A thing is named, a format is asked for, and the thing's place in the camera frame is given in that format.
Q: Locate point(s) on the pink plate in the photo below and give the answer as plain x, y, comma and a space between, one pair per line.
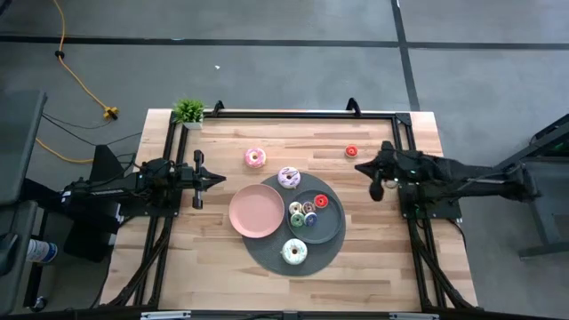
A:
256, 211

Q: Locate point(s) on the large white frosted donut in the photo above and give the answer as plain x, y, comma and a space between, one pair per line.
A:
286, 252

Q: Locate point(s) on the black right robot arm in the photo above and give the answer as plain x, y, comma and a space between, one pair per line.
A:
467, 175

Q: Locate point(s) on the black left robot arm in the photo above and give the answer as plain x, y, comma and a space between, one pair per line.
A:
111, 189

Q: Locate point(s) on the small red frosted donut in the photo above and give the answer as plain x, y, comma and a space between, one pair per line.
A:
317, 201
347, 151

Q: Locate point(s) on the large purple frosted donut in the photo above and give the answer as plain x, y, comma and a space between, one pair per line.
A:
282, 178

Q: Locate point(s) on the round grey woven placemat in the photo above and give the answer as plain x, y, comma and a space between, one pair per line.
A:
266, 258

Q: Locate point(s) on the small green frosted donut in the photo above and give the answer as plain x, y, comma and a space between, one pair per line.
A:
294, 220

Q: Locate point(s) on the green plant in white pot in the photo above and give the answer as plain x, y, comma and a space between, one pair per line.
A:
189, 111

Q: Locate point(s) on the silver metal bracket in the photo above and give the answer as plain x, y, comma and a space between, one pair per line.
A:
414, 316
165, 315

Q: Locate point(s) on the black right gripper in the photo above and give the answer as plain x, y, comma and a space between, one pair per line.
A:
387, 169

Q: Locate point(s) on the small blue frosted donut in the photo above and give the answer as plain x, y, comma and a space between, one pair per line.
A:
314, 219

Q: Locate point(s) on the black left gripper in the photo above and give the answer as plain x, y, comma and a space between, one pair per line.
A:
198, 178

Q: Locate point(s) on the grey office desk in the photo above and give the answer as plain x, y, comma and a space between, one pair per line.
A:
22, 222
20, 142

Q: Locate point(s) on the black metal table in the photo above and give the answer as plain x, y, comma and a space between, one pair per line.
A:
538, 195

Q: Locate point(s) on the large pink frosted donut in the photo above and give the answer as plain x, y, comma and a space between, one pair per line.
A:
249, 158

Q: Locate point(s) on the white and blue bottle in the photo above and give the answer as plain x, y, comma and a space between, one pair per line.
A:
42, 252

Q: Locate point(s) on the dark grey plate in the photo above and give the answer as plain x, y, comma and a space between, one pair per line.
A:
326, 226

